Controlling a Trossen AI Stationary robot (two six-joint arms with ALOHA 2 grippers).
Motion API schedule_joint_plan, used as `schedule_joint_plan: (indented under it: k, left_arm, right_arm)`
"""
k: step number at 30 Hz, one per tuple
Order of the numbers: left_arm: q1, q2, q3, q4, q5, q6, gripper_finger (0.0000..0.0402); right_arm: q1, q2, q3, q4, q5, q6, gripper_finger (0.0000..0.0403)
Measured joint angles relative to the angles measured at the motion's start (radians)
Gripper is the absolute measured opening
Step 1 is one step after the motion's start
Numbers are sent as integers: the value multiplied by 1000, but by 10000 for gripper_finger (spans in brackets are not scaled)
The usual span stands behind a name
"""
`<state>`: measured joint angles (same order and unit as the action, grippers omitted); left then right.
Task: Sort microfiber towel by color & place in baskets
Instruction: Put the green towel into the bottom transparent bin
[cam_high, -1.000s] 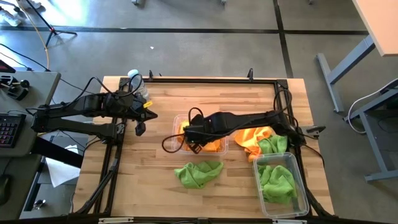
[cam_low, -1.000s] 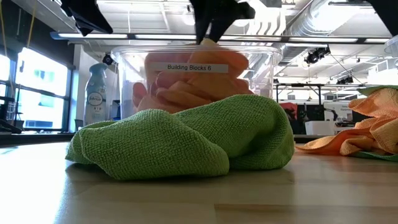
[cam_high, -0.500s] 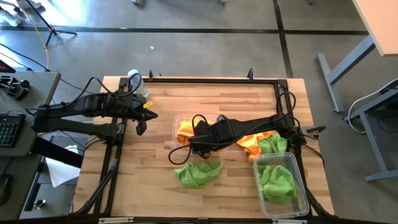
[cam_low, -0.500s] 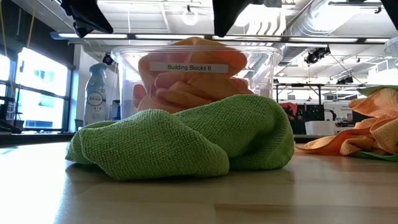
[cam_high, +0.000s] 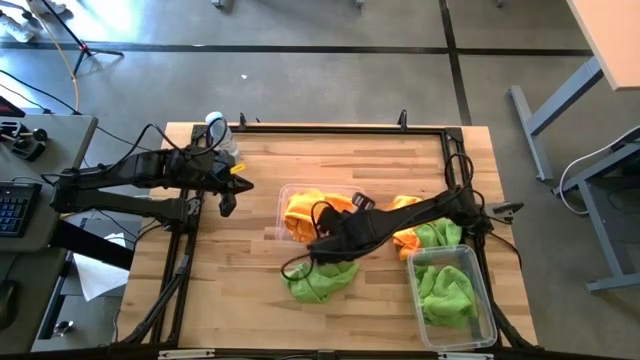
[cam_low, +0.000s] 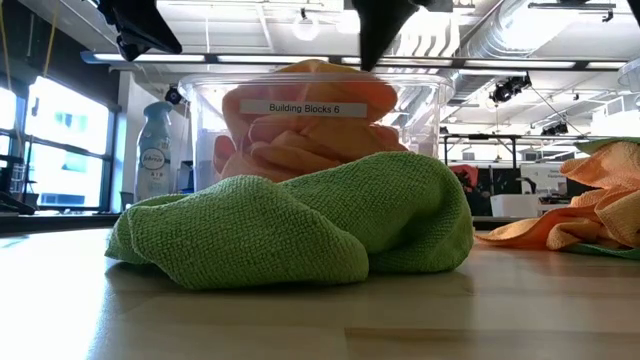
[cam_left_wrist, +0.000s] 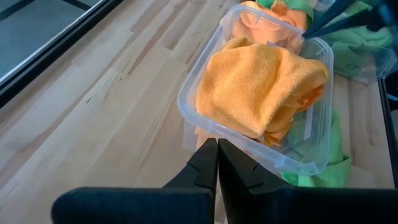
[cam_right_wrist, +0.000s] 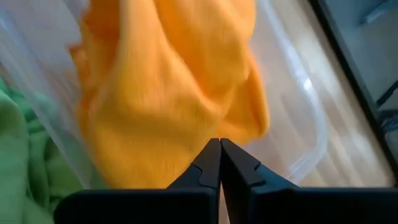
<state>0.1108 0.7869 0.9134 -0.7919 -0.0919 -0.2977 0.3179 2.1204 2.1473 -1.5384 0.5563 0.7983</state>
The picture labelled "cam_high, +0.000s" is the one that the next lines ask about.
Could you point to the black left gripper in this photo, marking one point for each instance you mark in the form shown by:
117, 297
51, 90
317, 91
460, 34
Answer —
215, 172

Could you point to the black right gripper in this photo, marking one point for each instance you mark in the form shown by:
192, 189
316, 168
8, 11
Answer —
347, 232

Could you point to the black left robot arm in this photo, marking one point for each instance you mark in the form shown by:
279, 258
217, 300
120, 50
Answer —
140, 167

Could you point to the small clear plastic bin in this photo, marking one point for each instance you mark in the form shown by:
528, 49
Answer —
282, 192

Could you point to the clear water bottle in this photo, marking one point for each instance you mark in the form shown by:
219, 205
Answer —
216, 120

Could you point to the large clear plastic bin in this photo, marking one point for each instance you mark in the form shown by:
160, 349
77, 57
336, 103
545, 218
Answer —
460, 257

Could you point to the black desk crossbar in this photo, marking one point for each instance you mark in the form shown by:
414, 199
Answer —
90, 245

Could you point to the white paper sheet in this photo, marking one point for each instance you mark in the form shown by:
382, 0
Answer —
95, 275

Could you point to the white label strip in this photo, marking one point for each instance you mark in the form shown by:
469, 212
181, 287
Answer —
465, 356
186, 354

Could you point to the grey side desk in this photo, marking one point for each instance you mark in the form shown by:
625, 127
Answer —
55, 145

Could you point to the grey metal desk leg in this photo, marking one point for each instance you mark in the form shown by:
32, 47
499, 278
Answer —
531, 135

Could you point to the black tripod stand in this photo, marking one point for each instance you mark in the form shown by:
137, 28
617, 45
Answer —
84, 50

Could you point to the black clamp tool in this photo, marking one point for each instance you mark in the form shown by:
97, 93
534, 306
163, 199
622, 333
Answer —
25, 142

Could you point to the black keyboard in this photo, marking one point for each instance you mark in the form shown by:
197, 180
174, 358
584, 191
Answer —
17, 210

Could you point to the small metal caster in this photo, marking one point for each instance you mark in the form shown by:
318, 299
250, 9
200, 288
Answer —
62, 328

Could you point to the grey low desk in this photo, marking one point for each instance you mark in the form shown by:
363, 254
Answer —
30, 300

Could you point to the black red-edged device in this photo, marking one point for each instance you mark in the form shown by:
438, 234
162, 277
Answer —
7, 107

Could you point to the black computer mouse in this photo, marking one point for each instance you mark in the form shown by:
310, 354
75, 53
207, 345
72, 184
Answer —
7, 305

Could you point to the white floor object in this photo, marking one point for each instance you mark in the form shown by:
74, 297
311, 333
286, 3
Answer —
17, 30
47, 6

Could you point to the light wooden desk top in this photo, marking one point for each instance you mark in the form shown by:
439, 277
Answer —
610, 40

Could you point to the black frame clamp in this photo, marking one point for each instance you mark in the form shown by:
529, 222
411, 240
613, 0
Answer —
242, 120
402, 118

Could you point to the black aluminium table frame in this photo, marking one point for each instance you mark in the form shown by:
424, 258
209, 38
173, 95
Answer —
300, 129

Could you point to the grey metal desk frame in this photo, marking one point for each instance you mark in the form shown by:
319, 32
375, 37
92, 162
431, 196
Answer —
602, 240

